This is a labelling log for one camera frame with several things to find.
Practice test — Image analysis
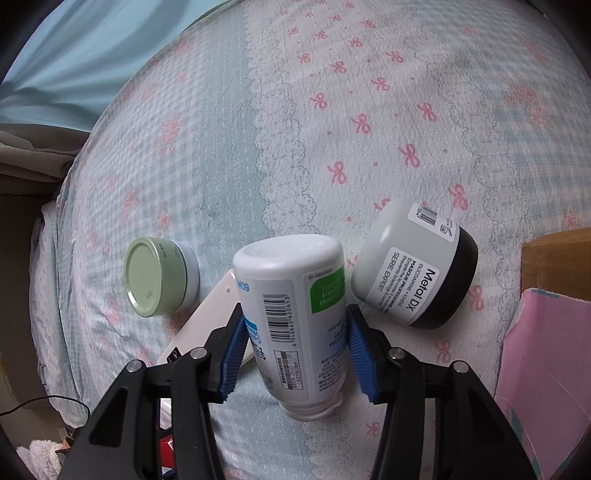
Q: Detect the grey cloth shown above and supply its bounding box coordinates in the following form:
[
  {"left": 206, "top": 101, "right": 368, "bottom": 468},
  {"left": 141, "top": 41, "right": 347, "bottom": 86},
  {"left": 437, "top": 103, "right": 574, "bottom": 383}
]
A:
[{"left": 0, "top": 121, "right": 90, "bottom": 197}]

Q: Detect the black cable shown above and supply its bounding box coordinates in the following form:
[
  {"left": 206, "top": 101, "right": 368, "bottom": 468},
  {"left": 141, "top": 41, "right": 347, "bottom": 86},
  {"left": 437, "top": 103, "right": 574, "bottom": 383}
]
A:
[{"left": 0, "top": 394, "right": 90, "bottom": 418}]

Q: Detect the green lidded jar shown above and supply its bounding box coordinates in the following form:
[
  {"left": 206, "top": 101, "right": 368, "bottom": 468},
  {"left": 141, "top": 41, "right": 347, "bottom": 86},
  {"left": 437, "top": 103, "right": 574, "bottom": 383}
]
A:
[{"left": 124, "top": 236, "right": 201, "bottom": 319}]

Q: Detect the brown cardboard box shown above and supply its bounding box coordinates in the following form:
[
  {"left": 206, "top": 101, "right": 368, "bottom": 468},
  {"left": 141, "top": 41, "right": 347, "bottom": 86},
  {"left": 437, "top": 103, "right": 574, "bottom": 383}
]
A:
[{"left": 522, "top": 227, "right": 591, "bottom": 303}]

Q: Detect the light blue curtain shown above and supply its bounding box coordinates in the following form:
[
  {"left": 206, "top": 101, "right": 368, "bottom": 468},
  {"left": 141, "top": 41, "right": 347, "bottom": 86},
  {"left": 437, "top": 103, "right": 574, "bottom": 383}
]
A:
[{"left": 0, "top": 0, "right": 252, "bottom": 134}]

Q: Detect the grey jar with black lid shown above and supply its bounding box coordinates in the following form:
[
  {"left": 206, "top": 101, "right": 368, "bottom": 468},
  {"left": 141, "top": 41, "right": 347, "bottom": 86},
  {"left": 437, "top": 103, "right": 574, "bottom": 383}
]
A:
[{"left": 351, "top": 198, "right": 479, "bottom": 330}]

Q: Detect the pink paper sheet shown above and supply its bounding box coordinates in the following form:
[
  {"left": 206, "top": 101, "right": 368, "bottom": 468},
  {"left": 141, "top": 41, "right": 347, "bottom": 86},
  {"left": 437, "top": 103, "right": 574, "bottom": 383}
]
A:
[{"left": 493, "top": 288, "right": 591, "bottom": 480}]

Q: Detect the printed bed sheet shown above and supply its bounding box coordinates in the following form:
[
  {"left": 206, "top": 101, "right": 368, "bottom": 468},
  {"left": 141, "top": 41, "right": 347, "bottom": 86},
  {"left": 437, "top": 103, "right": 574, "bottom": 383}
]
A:
[{"left": 30, "top": 0, "right": 591, "bottom": 480}]

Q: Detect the white fluffy cloth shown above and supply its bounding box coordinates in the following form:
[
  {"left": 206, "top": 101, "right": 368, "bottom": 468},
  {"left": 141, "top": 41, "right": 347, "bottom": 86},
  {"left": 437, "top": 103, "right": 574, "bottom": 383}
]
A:
[{"left": 16, "top": 439, "right": 65, "bottom": 480}]

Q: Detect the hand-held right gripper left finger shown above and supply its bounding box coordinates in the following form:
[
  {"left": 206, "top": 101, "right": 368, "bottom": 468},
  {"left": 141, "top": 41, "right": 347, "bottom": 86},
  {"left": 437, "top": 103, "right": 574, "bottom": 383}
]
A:
[{"left": 56, "top": 304, "right": 250, "bottom": 480}]

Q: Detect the white plastic bottle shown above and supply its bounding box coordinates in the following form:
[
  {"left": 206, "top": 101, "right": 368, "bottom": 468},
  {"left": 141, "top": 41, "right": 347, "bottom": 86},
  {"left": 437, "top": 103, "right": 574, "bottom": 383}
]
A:
[{"left": 232, "top": 235, "right": 349, "bottom": 421}]

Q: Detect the white flat box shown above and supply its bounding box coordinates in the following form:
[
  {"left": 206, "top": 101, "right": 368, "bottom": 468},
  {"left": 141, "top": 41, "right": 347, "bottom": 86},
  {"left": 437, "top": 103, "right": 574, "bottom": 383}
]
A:
[{"left": 156, "top": 270, "right": 254, "bottom": 367}]

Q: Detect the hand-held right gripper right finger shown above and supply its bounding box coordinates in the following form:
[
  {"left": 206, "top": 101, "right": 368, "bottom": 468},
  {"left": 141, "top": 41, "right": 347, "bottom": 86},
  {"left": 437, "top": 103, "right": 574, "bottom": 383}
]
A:
[{"left": 347, "top": 304, "right": 532, "bottom": 480}]

